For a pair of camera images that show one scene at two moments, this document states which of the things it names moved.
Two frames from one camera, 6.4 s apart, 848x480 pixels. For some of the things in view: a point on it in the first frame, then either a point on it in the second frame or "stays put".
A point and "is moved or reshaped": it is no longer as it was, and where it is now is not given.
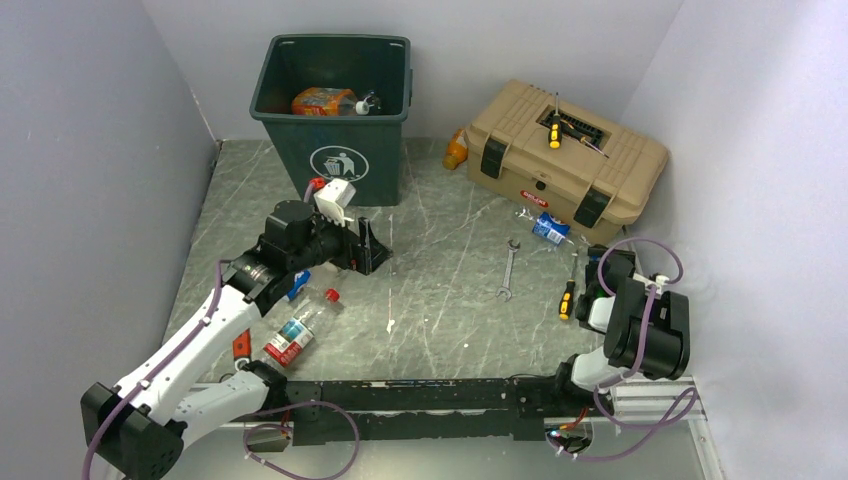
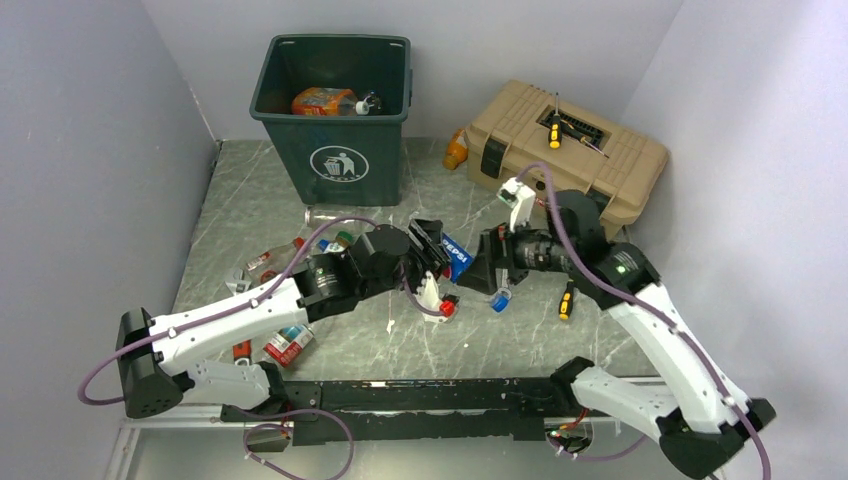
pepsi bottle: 300,278 is moved or reshaped
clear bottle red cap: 294,336 stays put
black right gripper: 598,251 to 480,273
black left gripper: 374,251 to 430,254
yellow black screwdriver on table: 568,293 stays put
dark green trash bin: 364,150 stays put
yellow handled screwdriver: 555,129 stays put
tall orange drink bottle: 324,101 stays put
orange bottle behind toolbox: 457,150 stays put
